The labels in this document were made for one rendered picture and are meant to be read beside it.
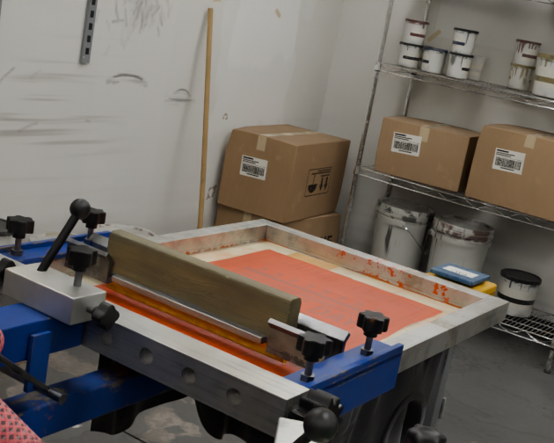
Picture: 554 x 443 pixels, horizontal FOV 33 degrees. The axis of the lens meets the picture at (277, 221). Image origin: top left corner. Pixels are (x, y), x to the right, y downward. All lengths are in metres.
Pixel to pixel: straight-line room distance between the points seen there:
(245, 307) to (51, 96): 2.63
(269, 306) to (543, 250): 3.80
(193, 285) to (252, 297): 0.11
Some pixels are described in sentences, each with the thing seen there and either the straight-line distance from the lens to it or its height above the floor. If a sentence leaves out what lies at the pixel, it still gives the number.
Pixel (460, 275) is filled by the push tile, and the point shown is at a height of 0.97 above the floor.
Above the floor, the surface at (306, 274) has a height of 0.95.
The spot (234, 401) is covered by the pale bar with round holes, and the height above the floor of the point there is 1.01.
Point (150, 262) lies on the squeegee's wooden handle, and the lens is 1.49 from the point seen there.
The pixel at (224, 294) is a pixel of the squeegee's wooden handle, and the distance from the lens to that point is 1.41.
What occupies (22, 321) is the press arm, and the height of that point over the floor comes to 1.04.
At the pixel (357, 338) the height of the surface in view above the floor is 0.95.
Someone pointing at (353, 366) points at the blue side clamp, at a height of 1.01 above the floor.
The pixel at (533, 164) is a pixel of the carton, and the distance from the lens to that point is 4.56.
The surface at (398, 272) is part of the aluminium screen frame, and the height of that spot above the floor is 0.98.
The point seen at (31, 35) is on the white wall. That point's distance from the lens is 3.80.
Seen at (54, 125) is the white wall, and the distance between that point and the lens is 3.96.
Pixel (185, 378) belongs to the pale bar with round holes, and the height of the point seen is 1.01.
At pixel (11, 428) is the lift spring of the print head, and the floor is 1.09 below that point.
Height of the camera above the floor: 1.46
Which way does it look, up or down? 13 degrees down
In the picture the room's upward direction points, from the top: 11 degrees clockwise
